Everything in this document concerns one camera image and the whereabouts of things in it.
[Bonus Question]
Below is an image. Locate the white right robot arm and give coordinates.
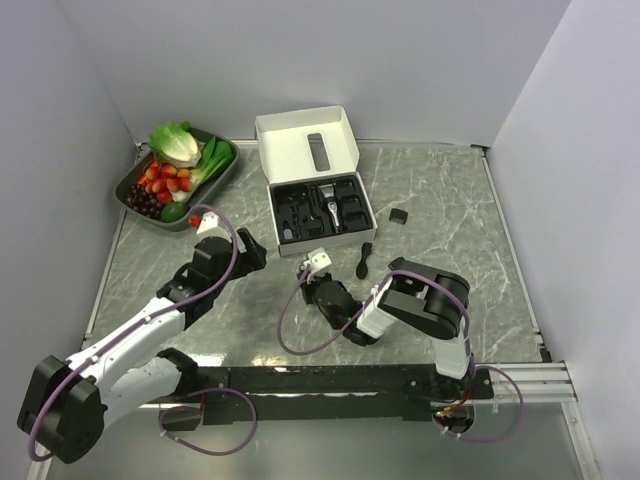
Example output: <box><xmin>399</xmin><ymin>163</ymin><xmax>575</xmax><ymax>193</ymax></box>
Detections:
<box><xmin>297</xmin><ymin>254</ymin><xmax>475</xmax><ymax>402</ymax></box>

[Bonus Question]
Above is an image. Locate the black silver hair clipper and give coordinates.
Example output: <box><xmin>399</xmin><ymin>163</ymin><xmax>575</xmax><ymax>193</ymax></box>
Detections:
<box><xmin>318</xmin><ymin>184</ymin><xmax>345</xmax><ymax>233</ymax></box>

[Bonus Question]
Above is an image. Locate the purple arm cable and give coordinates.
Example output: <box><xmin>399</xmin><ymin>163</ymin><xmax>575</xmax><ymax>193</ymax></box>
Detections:
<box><xmin>276</xmin><ymin>269</ymin><xmax>530</xmax><ymax>446</ymax></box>
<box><xmin>26</xmin><ymin>203</ymin><xmax>259</xmax><ymax>461</ymax></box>

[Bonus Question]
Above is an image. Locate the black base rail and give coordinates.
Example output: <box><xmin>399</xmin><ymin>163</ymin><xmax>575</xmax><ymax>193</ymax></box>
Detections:
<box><xmin>161</xmin><ymin>364</ymin><xmax>494</xmax><ymax>425</ymax></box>

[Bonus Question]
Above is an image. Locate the green lettuce head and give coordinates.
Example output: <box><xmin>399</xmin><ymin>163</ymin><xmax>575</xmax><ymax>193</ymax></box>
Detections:
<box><xmin>148</xmin><ymin>121</ymin><xmax>201</xmax><ymax>168</ymax></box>

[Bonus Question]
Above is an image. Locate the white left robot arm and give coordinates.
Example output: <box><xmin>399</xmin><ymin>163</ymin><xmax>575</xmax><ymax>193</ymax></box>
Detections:
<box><xmin>17</xmin><ymin>228</ymin><xmax>267</xmax><ymax>464</ymax></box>

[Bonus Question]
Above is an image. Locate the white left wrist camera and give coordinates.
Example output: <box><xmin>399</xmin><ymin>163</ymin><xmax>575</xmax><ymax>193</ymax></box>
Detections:
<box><xmin>188</xmin><ymin>212</ymin><xmax>225</xmax><ymax>238</ymax></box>

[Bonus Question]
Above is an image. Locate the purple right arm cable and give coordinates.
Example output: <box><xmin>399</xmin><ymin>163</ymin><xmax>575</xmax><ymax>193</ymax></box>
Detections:
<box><xmin>276</xmin><ymin>269</ymin><xmax>530</xmax><ymax>446</ymax></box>

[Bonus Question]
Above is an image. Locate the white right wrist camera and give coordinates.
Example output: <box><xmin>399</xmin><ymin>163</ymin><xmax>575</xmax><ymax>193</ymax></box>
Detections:
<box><xmin>301</xmin><ymin>247</ymin><xmax>332</xmax><ymax>276</ymax></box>

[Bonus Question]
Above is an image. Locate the green bok choy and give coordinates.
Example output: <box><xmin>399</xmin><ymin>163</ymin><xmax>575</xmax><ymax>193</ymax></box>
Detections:
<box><xmin>190</xmin><ymin>137</ymin><xmax>235</xmax><ymax>186</ymax></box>

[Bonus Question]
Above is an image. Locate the dark grey food tray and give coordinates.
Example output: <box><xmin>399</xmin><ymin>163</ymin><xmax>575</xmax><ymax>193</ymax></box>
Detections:
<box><xmin>114</xmin><ymin>122</ymin><xmax>239</xmax><ymax>232</ymax></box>

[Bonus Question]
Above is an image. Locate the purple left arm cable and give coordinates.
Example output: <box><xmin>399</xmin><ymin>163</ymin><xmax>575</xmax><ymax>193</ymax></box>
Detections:
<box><xmin>26</xmin><ymin>203</ymin><xmax>259</xmax><ymax>461</ymax></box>

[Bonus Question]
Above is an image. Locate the dark purple grapes bunch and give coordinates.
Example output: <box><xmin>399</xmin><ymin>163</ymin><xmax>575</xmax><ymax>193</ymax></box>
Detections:
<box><xmin>125</xmin><ymin>184</ymin><xmax>164</xmax><ymax>220</ymax></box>

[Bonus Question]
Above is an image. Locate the white clipper kit box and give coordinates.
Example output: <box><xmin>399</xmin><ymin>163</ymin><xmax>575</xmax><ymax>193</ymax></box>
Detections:
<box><xmin>255</xmin><ymin>105</ymin><xmax>377</xmax><ymax>257</ymax></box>

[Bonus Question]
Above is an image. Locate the green lime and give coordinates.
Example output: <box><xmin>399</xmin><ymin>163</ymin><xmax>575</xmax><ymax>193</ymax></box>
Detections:
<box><xmin>160</xmin><ymin>202</ymin><xmax>189</xmax><ymax>223</ymax></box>

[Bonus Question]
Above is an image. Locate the red strawberries pile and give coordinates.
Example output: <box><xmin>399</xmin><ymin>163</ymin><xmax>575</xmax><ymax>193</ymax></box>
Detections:
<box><xmin>136</xmin><ymin>161</ymin><xmax>196</xmax><ymax>205</ymax></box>

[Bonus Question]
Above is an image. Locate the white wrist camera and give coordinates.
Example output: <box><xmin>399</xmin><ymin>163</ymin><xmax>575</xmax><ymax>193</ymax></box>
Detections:
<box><xmin>188</xmin><ymin>212</ymin><xmax>225</xmax><ymax>238</ymax></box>
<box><xmin>301</xmin><ymin>247</ymin><xmax>332</xmax><ymax>276</ymax></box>

